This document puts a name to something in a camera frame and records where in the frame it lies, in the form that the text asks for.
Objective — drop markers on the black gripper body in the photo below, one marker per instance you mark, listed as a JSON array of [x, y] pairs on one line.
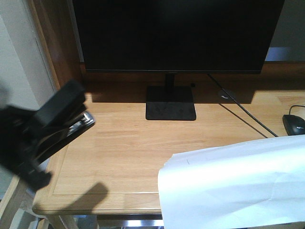
[[17, 148]]

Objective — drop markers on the black stapler with orange label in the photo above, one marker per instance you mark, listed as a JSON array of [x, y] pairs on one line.
[[62, 119]]

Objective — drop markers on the white paper sheet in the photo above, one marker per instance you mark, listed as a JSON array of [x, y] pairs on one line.
[[249, 184]]

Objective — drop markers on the black computer monitor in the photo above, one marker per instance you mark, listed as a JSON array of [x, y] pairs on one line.
[[175, 36]]

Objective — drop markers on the black computer mouse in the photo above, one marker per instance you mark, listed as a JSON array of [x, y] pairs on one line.
[[294, 125]]

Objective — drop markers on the grey desk cable grommet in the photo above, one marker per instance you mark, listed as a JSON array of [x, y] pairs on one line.
[[226, 95]]

